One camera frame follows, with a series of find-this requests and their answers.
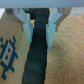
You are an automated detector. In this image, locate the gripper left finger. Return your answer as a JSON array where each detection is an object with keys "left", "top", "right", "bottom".
[{"left": 4, "top": 7, "right": 36, "bottom": 44}]

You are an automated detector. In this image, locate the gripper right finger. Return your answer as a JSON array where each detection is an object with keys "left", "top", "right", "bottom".
[{"left": 44, "top": 7, "right": 73, "bottom": 50}]

